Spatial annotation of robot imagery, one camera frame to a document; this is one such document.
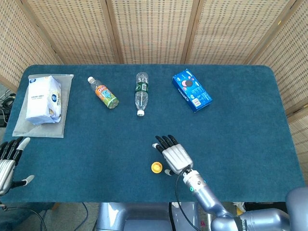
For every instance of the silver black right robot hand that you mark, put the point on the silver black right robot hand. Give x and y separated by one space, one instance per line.
176 156

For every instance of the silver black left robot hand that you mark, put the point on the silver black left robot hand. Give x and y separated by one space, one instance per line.
6 166

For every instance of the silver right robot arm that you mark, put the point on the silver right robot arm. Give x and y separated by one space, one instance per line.
207 195

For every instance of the yellow bottle cap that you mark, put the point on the yellow bottle cap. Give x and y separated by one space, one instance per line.
156 167

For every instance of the grey flat pouch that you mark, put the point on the grey flat pouch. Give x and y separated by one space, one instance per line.
38 131

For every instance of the blue Oreo cookie box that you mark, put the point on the blue Oreo cookie box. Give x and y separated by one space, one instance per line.
192 91

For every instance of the silver blue robot torso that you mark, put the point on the silver blue robot torso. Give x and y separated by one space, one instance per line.
144 216

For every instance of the clear green label water bottle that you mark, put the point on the clear green label water bottle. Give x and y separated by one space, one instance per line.
141 96

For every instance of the white tissue pack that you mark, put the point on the white tissue pack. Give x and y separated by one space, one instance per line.
43 101

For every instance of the teal table cloth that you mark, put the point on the teal table cloth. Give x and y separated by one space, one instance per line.
96 149

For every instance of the orange label drink bottle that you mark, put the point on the orange label drink bottle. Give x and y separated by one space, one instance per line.
106 95

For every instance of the woven bamboo folding screen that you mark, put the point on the woven bamboo folding screen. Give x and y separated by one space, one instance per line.
156 29

